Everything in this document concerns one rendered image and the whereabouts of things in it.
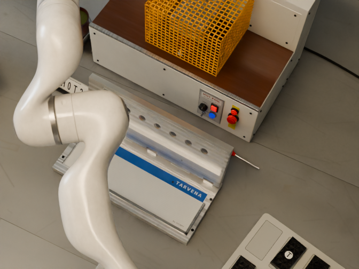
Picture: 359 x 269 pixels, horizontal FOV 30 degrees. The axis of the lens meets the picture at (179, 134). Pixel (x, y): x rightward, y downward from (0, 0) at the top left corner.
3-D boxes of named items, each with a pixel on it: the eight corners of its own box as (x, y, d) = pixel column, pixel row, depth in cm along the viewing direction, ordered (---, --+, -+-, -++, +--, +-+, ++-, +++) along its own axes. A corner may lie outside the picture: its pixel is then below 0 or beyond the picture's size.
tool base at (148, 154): (53, 170, 192) (51, 165, 189) (93, 116, 201) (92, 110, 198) (186, 245, 183) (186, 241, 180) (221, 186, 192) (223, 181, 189)
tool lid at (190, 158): (88, 76, 182) (92, 72, 183) (86, 119, 197) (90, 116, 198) (231, 151, 173) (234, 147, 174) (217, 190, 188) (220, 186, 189)
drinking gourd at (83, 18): (92, 25, 216) (89, 4, 206) (93, 47, 212) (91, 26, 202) (65, 27, 215) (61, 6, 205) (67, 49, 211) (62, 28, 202)
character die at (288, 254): (269, 263, 181) (270, 261, 180) (291, 237, 185) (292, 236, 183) (283, 275, 180) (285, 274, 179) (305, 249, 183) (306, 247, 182)
